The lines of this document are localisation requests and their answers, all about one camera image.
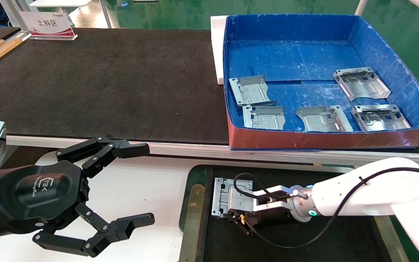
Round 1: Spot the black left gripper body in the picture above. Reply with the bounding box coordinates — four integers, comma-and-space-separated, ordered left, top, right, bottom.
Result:
0, 160, 89, 241

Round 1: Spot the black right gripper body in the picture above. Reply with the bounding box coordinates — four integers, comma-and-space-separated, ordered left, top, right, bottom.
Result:
246, 208, 293, 229

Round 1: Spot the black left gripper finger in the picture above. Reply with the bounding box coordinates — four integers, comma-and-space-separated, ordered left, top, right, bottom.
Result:
56, 137, 150, 179
32, 203, 156, 258

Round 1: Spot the stamped metal bracket part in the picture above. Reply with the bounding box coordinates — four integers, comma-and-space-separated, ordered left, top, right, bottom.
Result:
211, 177, 255, 218
229, 75, 278, 107
242, 106, 286, 130
296, 106, 354, 132
333, 67, 392, 102
351, 105, 412, 131

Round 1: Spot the black container tray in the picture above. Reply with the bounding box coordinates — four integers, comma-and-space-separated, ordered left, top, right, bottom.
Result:
178, 164, 410, 262

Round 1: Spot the brass tray edge strip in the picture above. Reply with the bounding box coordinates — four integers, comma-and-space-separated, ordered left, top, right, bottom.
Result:
375, 217, 410, 262
179, 184, 205, 262

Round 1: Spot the black table mat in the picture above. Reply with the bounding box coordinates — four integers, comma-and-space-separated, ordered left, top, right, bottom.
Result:
0, 26, 229, 145

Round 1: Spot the acrylic sign with Chinese text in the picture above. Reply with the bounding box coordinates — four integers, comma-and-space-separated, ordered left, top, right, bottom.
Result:
19, 11, 78, 41

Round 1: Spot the blue corrugated plastic box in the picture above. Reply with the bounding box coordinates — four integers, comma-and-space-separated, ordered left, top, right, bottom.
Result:
222, 14, 419, 150

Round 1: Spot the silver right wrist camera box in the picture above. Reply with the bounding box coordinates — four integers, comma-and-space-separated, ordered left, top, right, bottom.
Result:
229, 192, 254, 212

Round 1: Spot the silver camera mount bracket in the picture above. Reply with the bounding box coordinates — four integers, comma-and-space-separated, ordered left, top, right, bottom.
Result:
251, 186, 299, 212

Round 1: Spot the black camera cable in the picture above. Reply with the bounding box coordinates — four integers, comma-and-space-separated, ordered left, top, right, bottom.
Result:
233, 167, 419, 250

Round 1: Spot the white aluminium frame post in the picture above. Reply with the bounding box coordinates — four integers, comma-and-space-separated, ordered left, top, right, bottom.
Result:
0, 0, 32, 40

